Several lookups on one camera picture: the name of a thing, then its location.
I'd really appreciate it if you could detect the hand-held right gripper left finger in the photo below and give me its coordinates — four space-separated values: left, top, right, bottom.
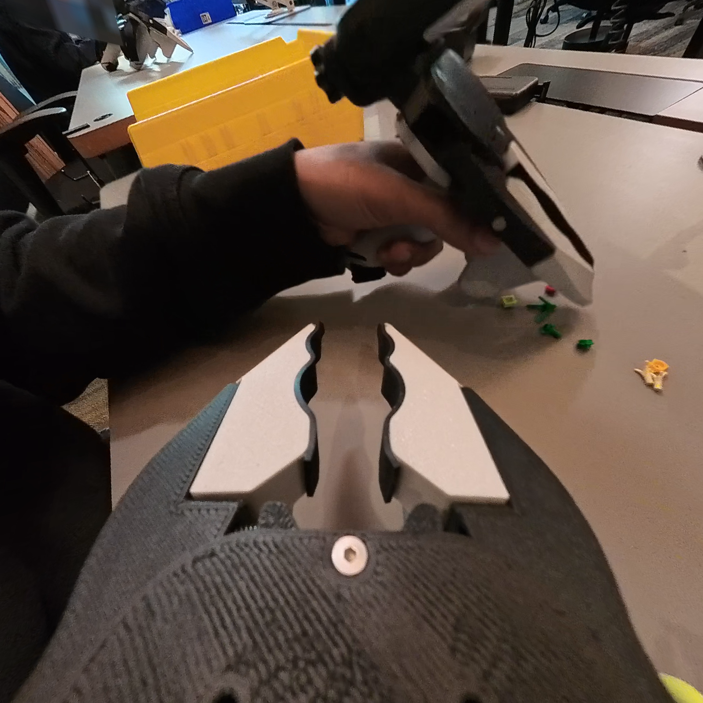
188 322 326 503

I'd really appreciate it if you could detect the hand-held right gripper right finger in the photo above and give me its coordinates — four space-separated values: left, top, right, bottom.
377 322 512 507

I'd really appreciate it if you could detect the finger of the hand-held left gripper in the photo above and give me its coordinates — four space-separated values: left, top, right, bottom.
507 175 595 306
507 139 596 271

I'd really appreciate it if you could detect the person's left forearm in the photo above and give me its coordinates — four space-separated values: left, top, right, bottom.
0 138 352 410

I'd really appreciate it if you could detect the person's left hand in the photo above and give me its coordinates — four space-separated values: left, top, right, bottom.
294 140 501 277

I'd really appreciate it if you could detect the black flat box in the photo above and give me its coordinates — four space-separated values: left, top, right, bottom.
478 74 551 117

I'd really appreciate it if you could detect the table inset panel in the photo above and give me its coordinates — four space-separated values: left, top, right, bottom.
497 62 703 117

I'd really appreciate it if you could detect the black office chair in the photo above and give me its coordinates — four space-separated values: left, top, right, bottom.
560 0 646 53
0 90 105 217

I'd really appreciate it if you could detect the yellow plastic bin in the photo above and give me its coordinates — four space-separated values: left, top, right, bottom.
126 29 364 171

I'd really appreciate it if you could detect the person's dark jacket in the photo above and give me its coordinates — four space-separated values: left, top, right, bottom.
0 379 113 687

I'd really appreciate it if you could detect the blue plastic bin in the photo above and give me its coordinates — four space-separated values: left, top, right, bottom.
167 0 237 34

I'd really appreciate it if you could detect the idle hand-held gripper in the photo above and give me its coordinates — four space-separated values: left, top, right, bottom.
99 5 194 73

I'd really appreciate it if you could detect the lime green soft toy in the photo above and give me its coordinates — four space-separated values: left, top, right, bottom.
659 673 703 703

